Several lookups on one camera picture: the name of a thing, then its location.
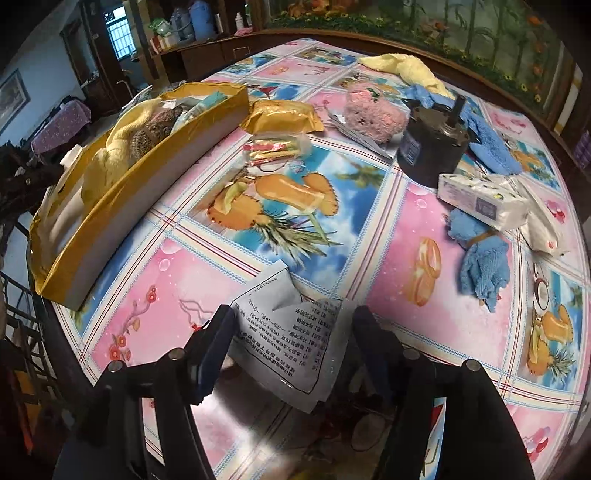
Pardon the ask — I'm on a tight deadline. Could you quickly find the teal cartoon tissue pack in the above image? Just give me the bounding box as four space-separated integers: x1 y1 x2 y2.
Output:
175 90 232 125

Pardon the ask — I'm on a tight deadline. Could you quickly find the large blue towel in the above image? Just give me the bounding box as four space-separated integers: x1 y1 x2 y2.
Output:
406 84 522 175

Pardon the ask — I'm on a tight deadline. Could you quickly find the white tissue pack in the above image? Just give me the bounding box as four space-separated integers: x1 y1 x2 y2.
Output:
437 173 530 232

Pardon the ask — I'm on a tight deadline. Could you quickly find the blue thermos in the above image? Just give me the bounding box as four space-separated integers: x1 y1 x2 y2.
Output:
189 0 218 40

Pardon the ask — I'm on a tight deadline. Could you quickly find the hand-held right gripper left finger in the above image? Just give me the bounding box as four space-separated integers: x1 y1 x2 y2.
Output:
53 305 238 480

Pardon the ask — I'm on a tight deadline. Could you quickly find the table with purple cloth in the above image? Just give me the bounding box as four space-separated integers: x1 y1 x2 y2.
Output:
30 99 93 155

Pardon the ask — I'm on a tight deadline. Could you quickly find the striped tissue pack red dot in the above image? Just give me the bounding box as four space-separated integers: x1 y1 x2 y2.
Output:
510 178 571 256

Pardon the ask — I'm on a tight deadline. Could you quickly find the silver foil packet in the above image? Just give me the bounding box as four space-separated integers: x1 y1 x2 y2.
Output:
325 111 402 160

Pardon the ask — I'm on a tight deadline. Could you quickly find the pink fluffy toy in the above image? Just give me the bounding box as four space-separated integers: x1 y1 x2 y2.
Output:
344 85 409 144

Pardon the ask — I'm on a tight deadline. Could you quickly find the black metal rack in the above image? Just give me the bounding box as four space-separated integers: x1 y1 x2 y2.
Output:
0 222 61 416

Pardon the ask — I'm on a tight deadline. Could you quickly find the gold foil packet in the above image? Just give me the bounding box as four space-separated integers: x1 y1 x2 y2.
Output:
242 99 325 136

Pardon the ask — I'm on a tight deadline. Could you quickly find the dark wooden sideboard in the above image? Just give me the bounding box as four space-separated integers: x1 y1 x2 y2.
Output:
148 25 287 86

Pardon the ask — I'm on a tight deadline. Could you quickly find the framed wall picture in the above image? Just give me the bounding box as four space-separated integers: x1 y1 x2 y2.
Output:
0 69 28 123

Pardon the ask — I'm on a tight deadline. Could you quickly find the painted flower glass panel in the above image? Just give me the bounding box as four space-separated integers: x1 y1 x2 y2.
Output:
268 0 583 130

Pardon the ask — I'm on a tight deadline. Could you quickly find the small blue towel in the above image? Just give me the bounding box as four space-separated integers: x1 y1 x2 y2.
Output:
445 208 511 313

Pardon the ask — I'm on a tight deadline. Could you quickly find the brown knitted cloth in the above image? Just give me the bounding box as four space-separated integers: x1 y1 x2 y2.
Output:
130 107 185 162

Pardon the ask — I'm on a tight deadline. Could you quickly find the gold cardboard box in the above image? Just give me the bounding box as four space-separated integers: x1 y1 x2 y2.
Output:
28 82 250 311

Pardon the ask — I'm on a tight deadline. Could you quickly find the dark wooden chair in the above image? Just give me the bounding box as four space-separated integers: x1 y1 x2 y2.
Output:
0 143 65 222

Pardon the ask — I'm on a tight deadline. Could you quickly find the large yellow towel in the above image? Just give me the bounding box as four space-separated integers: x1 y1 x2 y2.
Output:
81 99 185 208

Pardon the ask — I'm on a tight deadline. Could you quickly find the white paper packet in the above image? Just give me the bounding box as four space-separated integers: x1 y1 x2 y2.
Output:
228 267 354 414

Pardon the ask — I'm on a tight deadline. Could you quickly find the barred window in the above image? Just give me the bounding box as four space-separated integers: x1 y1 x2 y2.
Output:
106 18 137 61

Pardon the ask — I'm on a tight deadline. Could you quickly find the black electric motor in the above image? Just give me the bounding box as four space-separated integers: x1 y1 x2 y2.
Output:
398 93 472 190

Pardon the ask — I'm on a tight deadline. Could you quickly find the clear packet of sticks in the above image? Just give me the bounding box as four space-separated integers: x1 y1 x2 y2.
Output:
242 134 315 174

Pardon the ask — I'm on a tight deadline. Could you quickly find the small yellow towel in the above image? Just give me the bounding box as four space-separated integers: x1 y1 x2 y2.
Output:
359 53 455 100

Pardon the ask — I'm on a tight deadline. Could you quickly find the blue water jug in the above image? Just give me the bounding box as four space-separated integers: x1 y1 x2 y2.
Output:
168 9 195 42

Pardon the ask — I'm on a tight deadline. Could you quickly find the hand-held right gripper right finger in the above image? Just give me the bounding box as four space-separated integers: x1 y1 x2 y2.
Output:
352 305 536 480

